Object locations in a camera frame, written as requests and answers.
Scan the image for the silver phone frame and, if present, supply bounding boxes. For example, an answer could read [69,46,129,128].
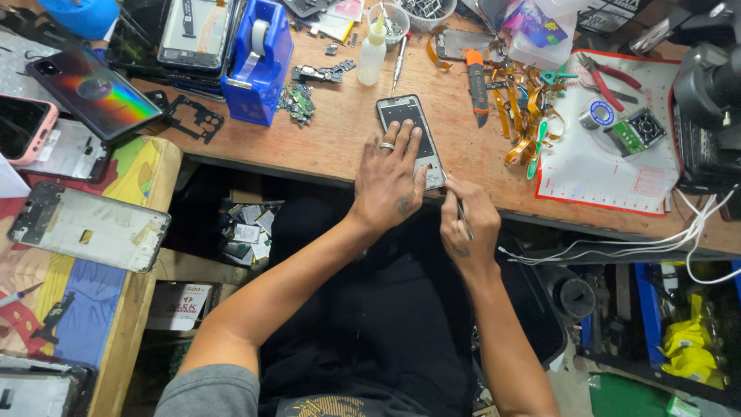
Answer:
[376,94,448,192]

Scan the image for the clear squeeze bottle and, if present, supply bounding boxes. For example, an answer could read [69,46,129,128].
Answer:
[357,5,387,87]

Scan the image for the blue tape dispenser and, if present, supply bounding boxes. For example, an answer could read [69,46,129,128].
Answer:
[220,0,294,127]

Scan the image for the dark camera module parts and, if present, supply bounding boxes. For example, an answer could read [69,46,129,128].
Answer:
[291,59,357,83]

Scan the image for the person's black trousers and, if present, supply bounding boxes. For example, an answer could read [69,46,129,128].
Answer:
[257,197,568,417]

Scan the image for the white silicone repair mat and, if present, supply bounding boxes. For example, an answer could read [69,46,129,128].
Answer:
[535,49,685,217]

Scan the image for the person's grey shirt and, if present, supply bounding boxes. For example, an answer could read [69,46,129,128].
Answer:
[154,364,261,417]

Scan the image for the white charging cables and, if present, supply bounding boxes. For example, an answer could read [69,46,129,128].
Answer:
[498,185,741,286]

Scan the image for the blue cap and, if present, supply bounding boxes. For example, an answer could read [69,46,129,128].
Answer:
[36,0,121,41]

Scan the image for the orange handled utility knife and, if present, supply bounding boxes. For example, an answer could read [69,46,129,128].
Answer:
[465,49,491,129]

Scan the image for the grey phone mid frame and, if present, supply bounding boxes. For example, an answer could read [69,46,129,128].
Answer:
[7,181,172,274]

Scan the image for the clear plastic cup of parts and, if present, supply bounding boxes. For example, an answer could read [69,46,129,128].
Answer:
[368,2,411,46]

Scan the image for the thin metal tweezers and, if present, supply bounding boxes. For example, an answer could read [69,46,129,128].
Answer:
[441,168,474,241]

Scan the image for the iridescent phone back cover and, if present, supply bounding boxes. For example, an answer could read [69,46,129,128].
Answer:
[25,45,164,144]

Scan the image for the white printed cardboard box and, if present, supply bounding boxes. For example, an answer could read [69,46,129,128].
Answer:
[145,281,216,332]

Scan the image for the black plastic phone bracket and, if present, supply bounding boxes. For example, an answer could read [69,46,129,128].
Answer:
[145,90,225,145]

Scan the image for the red handled pliers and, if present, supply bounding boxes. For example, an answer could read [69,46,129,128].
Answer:
[577,52,643,112]

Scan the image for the clear plastic bag with packet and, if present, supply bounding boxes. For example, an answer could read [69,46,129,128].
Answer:
[498,0,579,71]

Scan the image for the green white plastic pry tool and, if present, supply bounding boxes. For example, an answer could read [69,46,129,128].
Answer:
[526,118,549,180]

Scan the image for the black microscope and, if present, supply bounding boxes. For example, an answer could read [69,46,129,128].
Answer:
[628,0,741,221]

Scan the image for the silver precision screwdriver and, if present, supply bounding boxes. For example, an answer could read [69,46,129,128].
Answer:
[390,32,412,98]

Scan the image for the stack of phone screens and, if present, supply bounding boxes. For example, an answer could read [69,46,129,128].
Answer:
[107,0,247,102]

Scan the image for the phone frame with flex cable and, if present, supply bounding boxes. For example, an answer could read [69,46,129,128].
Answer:
[426,24,502,71]

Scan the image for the colourful printed side table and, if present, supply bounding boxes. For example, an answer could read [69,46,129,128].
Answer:
[0,134,184,417]

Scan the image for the yellow plastic bag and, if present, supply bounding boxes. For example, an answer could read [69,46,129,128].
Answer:
[660,294,726,390]

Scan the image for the clear bowl of metal parts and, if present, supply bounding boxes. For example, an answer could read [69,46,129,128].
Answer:
[395,0,458,34]

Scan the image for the person's right hand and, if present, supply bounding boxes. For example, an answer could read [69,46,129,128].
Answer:
[439,175,502,275]

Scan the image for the solder wire spool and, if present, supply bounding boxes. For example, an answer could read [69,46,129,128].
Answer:
[579,101,616,131]

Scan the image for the person's left hand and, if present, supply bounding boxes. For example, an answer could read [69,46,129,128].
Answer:
[353,119,430,232]

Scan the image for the silver phone back plate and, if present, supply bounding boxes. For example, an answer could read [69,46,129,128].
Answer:
[16,119,112,184]

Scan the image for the green small fan module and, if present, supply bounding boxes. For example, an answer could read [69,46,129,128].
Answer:
[604,107,668,157]

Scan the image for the phone in pink case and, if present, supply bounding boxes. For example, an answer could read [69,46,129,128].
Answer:
[0,94,60,167]

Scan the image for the black phone screen stack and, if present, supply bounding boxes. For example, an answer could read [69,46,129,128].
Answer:
[0,354,97,417]

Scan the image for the heap of small circuit boards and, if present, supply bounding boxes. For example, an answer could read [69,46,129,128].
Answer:
[277,81,317,128]

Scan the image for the heap of phone batteries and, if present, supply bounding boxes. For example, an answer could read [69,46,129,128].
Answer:
[219,200,284,268]

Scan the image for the heap of orange flex cables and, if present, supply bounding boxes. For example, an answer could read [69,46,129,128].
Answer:
[491,61,566,167]

